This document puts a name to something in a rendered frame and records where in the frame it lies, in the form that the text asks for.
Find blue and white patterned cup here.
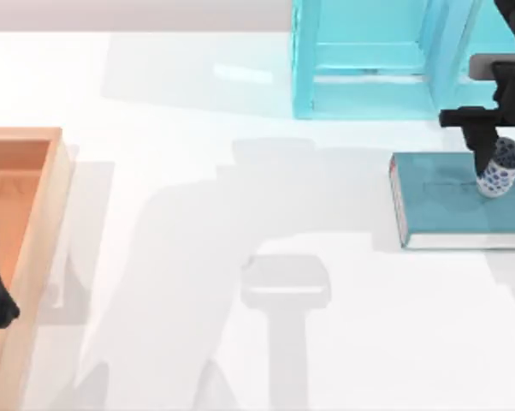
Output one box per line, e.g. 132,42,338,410
475,136,515,200

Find pale grey rounded box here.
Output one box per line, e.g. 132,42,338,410
468,53,515,81

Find teal book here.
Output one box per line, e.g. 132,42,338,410
388,151,515,251

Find light blue rack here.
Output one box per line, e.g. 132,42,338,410
290,0,515,121

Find shallow salmon-coloured box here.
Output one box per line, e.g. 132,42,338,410
0,127,75,411

